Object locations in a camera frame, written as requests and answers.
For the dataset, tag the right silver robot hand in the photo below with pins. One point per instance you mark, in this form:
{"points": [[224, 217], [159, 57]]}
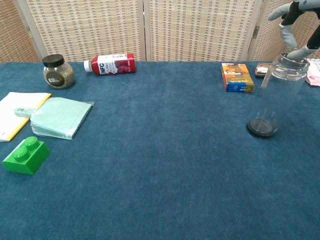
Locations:
{"points": [[310, 25]]}

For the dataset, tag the clear glass jar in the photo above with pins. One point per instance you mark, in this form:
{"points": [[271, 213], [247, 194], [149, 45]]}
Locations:
{"points": [[282, 87]]}

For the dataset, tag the pink wet wipes pack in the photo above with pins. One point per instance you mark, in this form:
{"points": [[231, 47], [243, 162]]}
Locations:
{"points": [[314, 77]]}

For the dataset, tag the gold and red snack packet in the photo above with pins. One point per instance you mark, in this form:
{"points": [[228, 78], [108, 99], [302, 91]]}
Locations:
{"points": [[261, 70]]}

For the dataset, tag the orange and blue carton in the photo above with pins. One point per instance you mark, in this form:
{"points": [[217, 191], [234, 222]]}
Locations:
{"points": [[237, 77]]}

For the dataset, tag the red juice bottle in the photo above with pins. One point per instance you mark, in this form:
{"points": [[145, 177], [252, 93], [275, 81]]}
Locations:
{"points": [[112, 65]]}

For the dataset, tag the blue table cloth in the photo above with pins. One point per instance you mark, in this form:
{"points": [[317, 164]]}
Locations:
{"points": [[160, 162]]}

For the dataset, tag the woven folding screen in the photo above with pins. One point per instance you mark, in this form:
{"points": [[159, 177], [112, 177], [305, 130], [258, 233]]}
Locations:
{"points": [[87, 30]]}

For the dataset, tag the glass jar with black lid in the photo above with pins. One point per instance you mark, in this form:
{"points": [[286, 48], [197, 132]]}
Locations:
{"points": [[58, 75]]}

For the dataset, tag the mint green bagged dustpan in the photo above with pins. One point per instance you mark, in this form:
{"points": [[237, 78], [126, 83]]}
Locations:
{"points": [[60, 117]]}

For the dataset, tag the green toy brick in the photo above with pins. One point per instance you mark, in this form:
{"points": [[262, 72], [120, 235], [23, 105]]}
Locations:
{"points": [[27, 160]]}

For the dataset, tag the white notebook with yellow spine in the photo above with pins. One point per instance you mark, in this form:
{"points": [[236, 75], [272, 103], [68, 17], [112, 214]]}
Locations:
{"points": [[10, 125]]}

